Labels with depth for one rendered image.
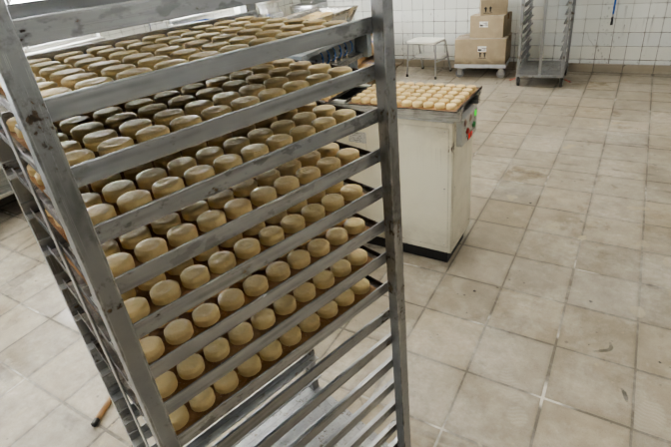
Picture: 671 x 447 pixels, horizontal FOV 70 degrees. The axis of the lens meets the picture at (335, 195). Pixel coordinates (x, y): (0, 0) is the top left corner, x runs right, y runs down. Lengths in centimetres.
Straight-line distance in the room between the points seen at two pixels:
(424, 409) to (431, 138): 123
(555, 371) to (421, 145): 117
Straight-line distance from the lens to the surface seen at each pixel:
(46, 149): 66
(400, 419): 157
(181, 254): 81
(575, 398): 221
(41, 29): 67
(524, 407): 214
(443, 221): 260
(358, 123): 97
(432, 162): 246
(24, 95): 64
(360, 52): 300
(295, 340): 111
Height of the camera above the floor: 165
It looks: 28 degrees down
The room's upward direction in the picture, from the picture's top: 6 degrees counter-clockwise
